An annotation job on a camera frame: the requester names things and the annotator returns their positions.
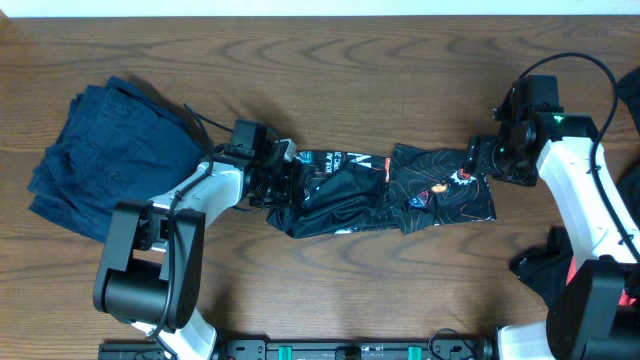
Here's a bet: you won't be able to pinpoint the black printed cycling jersey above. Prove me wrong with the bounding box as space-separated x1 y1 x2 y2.
267 144 496 239

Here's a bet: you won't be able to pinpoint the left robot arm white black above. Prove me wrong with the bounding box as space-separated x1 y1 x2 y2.
93 155 296 359

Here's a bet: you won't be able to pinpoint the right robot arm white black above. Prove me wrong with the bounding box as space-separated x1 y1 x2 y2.
464 112 639 359

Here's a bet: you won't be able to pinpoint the black garment in pile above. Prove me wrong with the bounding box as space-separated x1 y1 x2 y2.
508 226 573 308

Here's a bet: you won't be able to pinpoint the black garment at right edge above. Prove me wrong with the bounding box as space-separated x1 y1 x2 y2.
616 69 640 201

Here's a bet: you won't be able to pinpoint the folded navy blue shirt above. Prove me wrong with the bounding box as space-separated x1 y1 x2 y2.
28 77 204 242

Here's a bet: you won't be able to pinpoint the red garment in pile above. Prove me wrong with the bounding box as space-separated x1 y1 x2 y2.
566 257 638 306

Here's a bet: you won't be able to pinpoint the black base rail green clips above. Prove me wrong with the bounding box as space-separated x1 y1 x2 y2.
97 327 501 360

